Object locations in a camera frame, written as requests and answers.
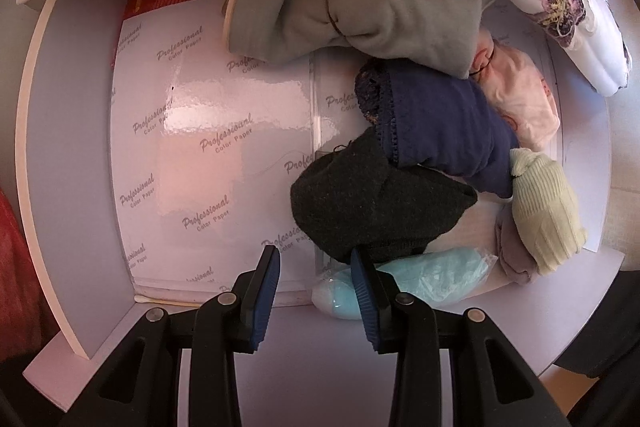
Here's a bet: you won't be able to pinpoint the red fleece blanket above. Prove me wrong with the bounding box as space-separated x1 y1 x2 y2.
0 187 61 363

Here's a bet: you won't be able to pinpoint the grey cloth bundle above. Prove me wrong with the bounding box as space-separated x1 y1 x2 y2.
227 0 496 80

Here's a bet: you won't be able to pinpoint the navy lace underwear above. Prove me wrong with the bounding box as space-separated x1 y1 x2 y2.
355 59 521 198

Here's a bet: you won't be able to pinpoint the cream knit sock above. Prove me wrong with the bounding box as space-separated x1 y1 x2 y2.
509 148 589 277

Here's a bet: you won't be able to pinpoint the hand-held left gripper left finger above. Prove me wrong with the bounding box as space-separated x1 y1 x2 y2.
57 244 282 427

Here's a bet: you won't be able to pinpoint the pink cloth roll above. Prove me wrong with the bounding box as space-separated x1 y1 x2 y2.
470 29 561 152

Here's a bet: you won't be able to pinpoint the purple grey sock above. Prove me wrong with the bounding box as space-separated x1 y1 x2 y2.
494 209 538 288

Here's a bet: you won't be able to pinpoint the glossy white paper sheets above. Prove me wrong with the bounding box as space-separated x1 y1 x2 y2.
107 0 613 308

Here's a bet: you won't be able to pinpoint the black sock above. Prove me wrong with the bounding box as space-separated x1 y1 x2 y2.
290 127 478 265

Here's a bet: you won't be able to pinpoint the light blue cloth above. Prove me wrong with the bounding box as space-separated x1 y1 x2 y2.
311 247 498 321

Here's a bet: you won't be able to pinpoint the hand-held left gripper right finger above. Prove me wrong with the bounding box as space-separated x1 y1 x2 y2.
350 248 571 427

